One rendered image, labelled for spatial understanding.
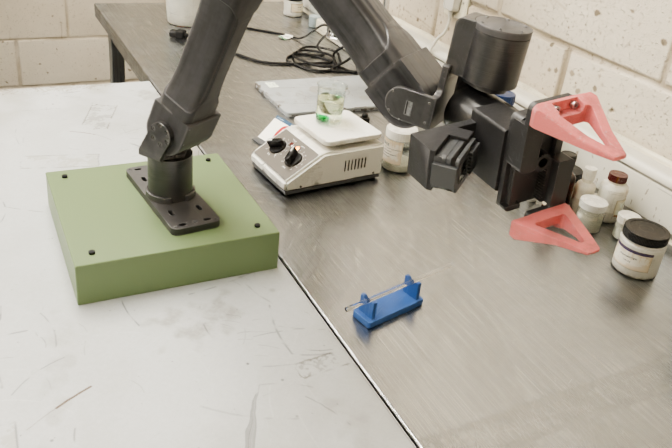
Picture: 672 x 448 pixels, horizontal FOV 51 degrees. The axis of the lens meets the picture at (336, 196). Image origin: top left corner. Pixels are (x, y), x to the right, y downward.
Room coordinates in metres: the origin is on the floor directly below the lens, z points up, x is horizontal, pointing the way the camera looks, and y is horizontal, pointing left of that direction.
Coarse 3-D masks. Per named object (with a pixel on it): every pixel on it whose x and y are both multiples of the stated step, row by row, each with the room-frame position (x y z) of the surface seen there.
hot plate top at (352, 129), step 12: (300, 120) 1.17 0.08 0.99; (312, 120) 1.18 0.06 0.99; (348, 120) 1.20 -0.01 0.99; (360, 120) 1.21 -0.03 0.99; (312, 132) 1.13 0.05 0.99; (324, 132) 1.13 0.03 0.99; (336, 132) 1.14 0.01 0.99; (348, 132) 1.14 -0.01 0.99; (360, 132) 1.15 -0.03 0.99; (372, 132) 1.16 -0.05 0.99; (324, 144) 1.10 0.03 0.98; (336, 144) 1.10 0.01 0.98
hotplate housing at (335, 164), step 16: (288, 128) 1.18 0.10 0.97; (320, 144) 1.12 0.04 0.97; (352, 144) 1.14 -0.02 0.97; (368, 144) 1.14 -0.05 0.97; (256, 160) 1.13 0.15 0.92; (320, 160) 1.08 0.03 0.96; (336, 160) 1.10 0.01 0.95; (352, 160) 1.12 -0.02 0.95; (368, 160) 1.14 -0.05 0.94; (272, 176) 1.08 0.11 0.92; (304, 176) 1.06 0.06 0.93; (320, 176) 1.08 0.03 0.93; (336, 176) 1.10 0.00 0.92; (352, 176) 1.12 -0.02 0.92; (368, 176) 1.14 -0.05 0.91; (288, 192) 1.05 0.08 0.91
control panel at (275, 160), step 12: (288, 132) 1.17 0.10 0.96; (264, 144) 1.15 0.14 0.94; (288, 144) 1.13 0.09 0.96; (300, 144) 1.12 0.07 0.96; (264, 156) 1.12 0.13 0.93; (276, 156) 1.11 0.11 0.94; (312, 156) 1.09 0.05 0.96; (276, 168) 1.08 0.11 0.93; (288, 168) 1.07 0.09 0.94; (300, 168) 1.06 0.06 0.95
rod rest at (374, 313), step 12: (408, 276) 0.80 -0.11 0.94; (408, 288) 0.79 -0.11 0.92; (420, 288) 0.78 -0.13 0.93; (360, 300) 0.74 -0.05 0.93; (384, 300) 0.77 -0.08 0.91; (396, 300) 0.78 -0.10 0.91; (408, 300) 0.78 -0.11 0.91; (420, 300) 0.78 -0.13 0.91; (360, 312) 0.74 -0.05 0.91; (372, 312) 0.73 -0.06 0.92; (384, 312) 0.75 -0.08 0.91; (396, 312) 0.75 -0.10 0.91; (372, 324) 0.72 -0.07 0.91
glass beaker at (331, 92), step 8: (320, 80) 1.20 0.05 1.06; (328, 80) 1.21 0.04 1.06; (336, 80) 1.21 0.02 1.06; (344, 80) 1.20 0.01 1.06; (320, 88) 1.17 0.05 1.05; (328, 88) 1.21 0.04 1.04; (336, 88) 1.21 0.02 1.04; (344, 88) 1.19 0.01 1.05; (320, 96) 1.17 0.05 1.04; (328, 96) 1.16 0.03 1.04; (336, 96) 1.16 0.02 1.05; (344, 96) 1.17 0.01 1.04; (320, 104) 1.16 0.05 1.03; (328, 104) 1.16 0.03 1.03; (336, 104) 1.16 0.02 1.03; (320, 112) 1.16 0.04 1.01; (328, 112) 1.16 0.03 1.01; (336, 112) 1.16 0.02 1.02; (320, 120) 1.16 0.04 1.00; (328, 120) 1.16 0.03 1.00; (336, 120) 1.16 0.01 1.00
